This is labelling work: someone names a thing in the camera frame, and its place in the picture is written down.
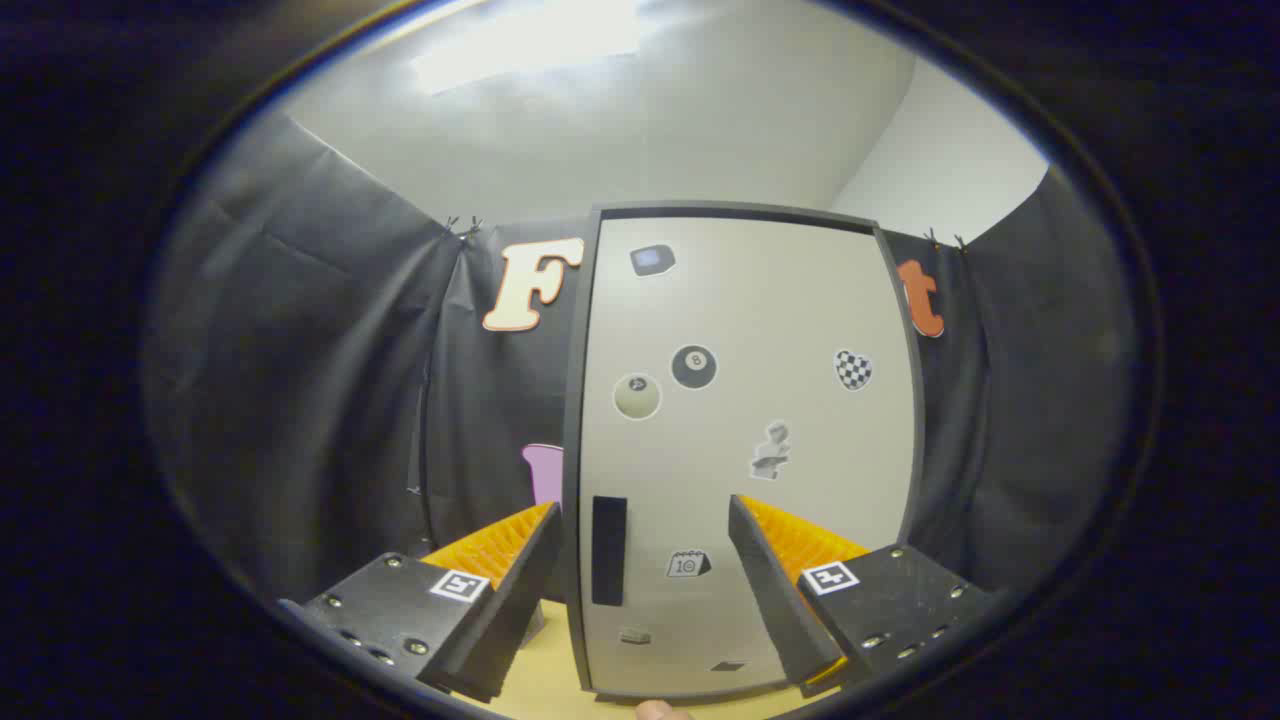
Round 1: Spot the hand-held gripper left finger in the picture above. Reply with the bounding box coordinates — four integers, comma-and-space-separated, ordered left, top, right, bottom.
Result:
278, 500, 564, 705

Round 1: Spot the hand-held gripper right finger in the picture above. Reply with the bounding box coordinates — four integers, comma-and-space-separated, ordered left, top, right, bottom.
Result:
727, 493, 998, 699

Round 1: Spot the white cabinet door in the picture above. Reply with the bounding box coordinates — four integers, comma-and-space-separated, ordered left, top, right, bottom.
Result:
578, 215, 916, 693

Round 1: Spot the grey cabinet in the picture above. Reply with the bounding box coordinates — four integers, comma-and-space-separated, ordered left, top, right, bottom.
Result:
560, 200, 926, 701

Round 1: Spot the black backdrop cloth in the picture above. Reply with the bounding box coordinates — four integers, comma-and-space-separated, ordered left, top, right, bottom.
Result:
145, 108, 1141, 611

